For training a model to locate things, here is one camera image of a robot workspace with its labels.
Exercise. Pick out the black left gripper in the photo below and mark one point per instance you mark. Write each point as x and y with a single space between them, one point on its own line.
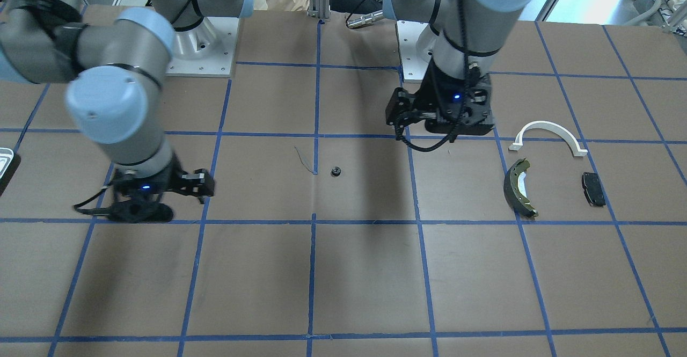
432 96

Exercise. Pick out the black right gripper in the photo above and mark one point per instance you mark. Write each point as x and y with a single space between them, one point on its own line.
167 177

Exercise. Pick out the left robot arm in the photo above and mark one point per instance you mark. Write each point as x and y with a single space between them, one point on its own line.
470 32

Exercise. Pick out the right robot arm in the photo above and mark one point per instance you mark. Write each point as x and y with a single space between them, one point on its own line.
114 76

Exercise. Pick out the green brake shoe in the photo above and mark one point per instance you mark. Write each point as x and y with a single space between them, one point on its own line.
515 191

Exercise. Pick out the silver metal cylinder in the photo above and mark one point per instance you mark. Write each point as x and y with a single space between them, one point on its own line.
365 20

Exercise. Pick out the black brake pad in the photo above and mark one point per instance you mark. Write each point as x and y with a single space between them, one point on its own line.
593 189

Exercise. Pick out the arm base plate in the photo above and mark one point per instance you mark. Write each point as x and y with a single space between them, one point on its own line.
207 50
415 45

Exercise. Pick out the white curved plastic bracket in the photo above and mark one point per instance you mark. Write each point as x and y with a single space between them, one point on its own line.
574 146

